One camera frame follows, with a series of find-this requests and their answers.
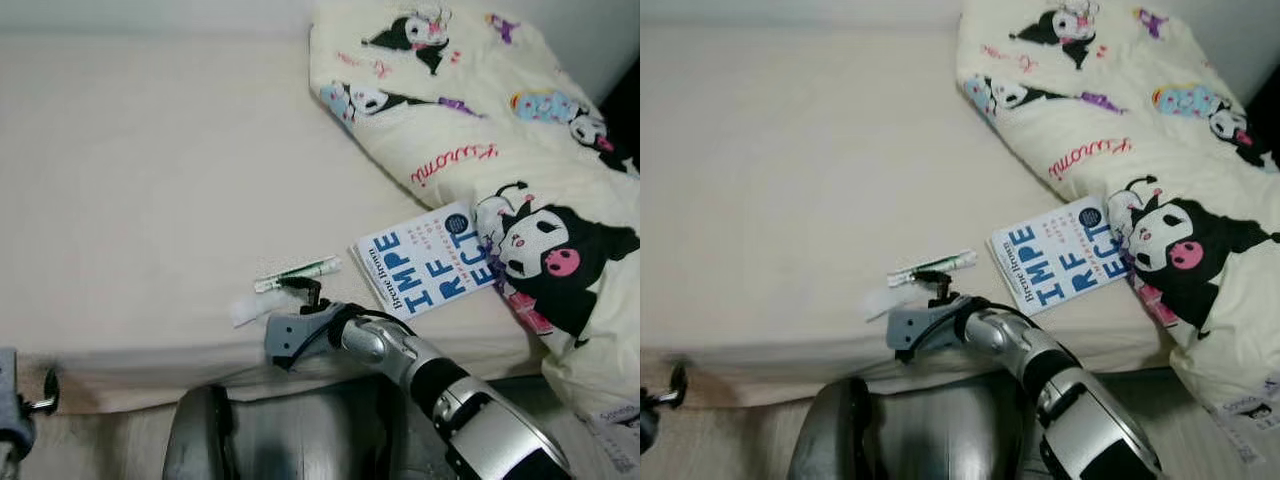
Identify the white bed mattress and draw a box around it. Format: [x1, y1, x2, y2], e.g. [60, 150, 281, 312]
[0, 25, 566, 416]
[640, 25, 1201, 406]

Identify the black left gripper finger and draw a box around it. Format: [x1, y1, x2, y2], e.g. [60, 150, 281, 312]
[650, 362, 691, 406]
[25, 368, 60, 416]

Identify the grey robot left leg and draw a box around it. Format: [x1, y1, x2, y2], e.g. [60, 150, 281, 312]
[162, 383, 241, 480]
[785, 378, 871, 480]

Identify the cream cartoon print blanket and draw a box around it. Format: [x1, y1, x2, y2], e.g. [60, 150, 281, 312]
[955, 0, 1280, 466]
[308, 0, 641, 471]

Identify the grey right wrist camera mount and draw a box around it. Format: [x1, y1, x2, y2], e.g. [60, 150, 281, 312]
[885, 298, 971, 363]
[263, 303, 346, 373]

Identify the white book blue lettering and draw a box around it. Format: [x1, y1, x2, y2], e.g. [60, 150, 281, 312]
[988, 195, 1136, 318]
[352, 200, 501, 321]

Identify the green white thin packet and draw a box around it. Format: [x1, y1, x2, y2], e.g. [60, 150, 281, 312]
[253, 256, 342, 294]
[886, 250, 979, 289]

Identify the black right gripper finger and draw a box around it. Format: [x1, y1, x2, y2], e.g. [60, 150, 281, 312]
[912, 270, 957, 301]
[278, 276, 324, 306]

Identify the white crumpled tissue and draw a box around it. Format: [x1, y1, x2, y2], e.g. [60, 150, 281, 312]
[228, 292, 276, 329]

